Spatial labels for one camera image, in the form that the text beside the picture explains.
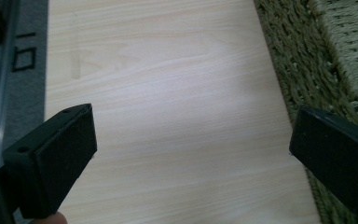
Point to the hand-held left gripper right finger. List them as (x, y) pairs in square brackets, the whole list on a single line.
[(338, 155)]

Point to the woven wicker basket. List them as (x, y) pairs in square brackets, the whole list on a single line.
[(307, 56)]

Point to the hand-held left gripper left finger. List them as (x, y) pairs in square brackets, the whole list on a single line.
[(52, 161)]

